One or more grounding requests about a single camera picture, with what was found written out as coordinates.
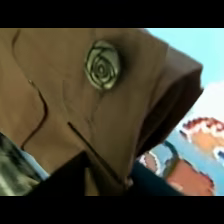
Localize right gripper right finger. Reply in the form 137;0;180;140
127;160;184;197

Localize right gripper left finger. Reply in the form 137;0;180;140
29;151;89;197

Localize brown garment with rose print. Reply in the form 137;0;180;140
0;28;205;197

